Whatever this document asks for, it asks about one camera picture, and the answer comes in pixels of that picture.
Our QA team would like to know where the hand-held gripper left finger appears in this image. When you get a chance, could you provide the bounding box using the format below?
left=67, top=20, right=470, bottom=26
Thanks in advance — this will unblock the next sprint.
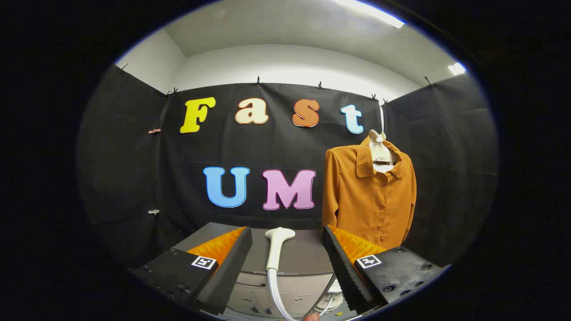
left=133, top=226, right=253, bottom=316

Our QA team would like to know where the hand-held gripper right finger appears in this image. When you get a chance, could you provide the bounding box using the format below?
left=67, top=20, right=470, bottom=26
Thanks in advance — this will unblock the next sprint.
left=322, top=225, right=447, bottom=313

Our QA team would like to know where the white garment steamer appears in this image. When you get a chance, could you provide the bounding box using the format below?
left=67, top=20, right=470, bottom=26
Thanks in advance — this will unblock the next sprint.
left=265, top=227, right=298, bottom=321

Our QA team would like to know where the orange button-up shirt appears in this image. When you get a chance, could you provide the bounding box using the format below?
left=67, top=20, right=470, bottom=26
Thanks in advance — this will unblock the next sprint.
left=322, top=136, right=418, bottom=250

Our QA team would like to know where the white clothes hanger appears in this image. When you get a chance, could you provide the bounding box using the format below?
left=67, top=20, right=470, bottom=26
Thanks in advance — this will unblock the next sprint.
left=368, top=102, right=398, bottom=174

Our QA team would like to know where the grey drawer cabinet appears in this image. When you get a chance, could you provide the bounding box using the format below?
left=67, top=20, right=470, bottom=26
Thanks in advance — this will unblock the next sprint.
left=172, top=222, right=340, bottom=319

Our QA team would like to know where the black backdrop cloth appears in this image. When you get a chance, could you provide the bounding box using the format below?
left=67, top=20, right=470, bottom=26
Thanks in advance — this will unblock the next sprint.
left=76, top=65, right=499, bottom=268

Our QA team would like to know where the row of black clips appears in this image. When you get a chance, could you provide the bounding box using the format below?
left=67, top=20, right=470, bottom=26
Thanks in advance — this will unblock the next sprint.
left=117, top=62, right=434, bottom=107

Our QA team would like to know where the long ceiling light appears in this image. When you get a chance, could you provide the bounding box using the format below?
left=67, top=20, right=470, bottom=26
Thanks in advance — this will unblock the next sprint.
left=335, top=0, right=405, bottom=29

